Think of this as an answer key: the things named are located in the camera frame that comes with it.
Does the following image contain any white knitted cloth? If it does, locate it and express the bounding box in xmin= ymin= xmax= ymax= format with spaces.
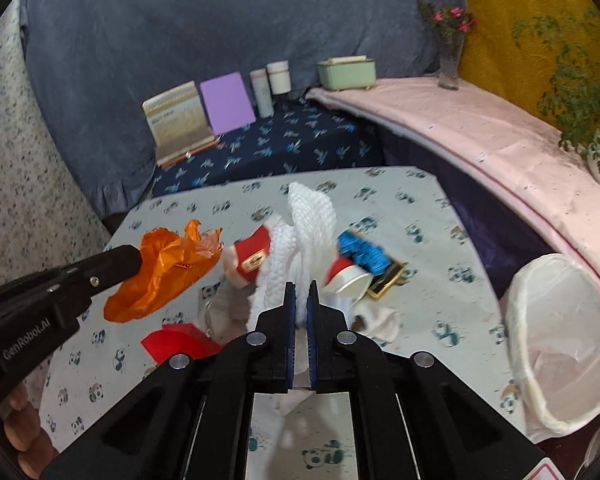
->
xmin=247 ymin=181 xmax=341 ymax=416

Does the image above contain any grey-blue fabric backdrop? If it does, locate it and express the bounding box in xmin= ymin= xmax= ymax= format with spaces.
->
xmin=19 ymin=0 xmax=468 ymax=221

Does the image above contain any blue wrapper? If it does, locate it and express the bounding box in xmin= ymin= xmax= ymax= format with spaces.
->
xmin=336 ymin=229 xmax=391 ymax=277

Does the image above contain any pink printed cloth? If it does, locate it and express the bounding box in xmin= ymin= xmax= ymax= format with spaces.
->
xmin=305 ymin=77 xmax=600 ymax=311

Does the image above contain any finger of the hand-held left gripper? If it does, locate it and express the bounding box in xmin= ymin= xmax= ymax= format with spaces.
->
xmin=47 ymin=244 xmax=145 ymax=307

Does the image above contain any mint green box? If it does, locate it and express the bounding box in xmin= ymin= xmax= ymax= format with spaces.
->
xmin=316 ymin=55 xmax=378 ymax=93

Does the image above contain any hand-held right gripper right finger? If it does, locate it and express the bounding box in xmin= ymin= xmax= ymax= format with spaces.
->
xmin=306 ymin=281 xmax=548 ymax=480

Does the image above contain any black and gold box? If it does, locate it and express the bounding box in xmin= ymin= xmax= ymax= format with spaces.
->
xmin=365 ymin=255 xmax=410 ymax=301

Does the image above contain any panda print tablecloth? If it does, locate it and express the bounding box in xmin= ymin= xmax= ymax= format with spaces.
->
xmin=22 ymin=166 xmax=536 ymax=480

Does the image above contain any mustard yellow fabric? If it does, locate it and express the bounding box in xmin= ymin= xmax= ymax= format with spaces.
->
xmin=457 ymin=0 xmax=600 ymax=131

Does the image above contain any purple card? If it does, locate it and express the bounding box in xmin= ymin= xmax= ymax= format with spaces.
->
xmin=200 ymin=72 xmax=257 ymax=136

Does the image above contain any white jar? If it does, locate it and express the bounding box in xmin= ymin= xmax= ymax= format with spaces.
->
xmin=266 ymin=61 xmax=292 ymax=96

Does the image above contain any white tissue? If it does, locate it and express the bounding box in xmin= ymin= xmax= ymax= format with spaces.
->
xmin=352 ymin=304 xmax=402 ymax=349

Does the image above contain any person's left hand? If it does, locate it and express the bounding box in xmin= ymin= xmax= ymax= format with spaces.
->
xmin=2 ymin=384 xmax=60 ymax=467

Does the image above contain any orange plastic bag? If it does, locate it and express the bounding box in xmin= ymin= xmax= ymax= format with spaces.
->
xmin=103 ymin=219 xmax=225 ymax=323

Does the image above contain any navy leaf print cloth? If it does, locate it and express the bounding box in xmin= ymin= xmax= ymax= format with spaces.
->
xmin=150 ymin=97 xmax=386 ymax=198

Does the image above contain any red and white paper cup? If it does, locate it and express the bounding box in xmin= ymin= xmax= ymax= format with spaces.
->
xmin=327 ymin=255 xmax=376 ymax=302

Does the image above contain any white bottle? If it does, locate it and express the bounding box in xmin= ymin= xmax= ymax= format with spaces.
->
xmin=250 ymin=70 xmax=275 ymax=118

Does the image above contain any gold and white box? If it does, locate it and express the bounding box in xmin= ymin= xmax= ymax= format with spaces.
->
xmin=142 ymin=81 xmax=208 ymax=161

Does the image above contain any wooden stand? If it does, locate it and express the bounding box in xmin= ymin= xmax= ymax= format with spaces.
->
xmin=157 ymin=132 xmax=220 ymax=170

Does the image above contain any glass vase with pink flowers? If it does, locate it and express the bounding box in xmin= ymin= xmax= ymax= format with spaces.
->
xmin=416 ymin=0 xmax=477 ymax=92

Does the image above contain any grey plastic wrap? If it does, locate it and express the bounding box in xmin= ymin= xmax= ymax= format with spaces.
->
xmin=197 ymin=280 xmax=256 ymax=346

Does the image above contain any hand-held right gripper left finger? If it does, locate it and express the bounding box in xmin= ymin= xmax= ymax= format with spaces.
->
xmin=40 ymin=281 xmax=297 ymax=480

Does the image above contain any waste bin with white liner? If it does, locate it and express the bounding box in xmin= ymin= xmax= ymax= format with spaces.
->
xmin=500 ymin=254 xmax=600 ymax=443

